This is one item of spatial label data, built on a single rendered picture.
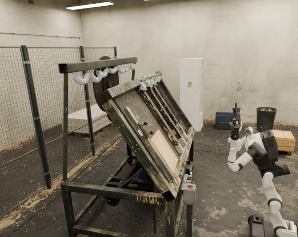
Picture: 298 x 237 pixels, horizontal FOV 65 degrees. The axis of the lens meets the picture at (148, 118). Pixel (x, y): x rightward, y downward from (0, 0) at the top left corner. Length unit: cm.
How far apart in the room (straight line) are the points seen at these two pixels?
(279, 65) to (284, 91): 79
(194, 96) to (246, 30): 254
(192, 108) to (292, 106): 306
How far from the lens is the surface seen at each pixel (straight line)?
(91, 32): 949
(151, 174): 247
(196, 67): 654
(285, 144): 577
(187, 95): 668
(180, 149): 329
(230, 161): 249
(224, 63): 785
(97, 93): 316
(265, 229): 340
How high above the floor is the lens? 227
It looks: 16 degrees down
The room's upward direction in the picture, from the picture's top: 2 degrees counter-clockwise
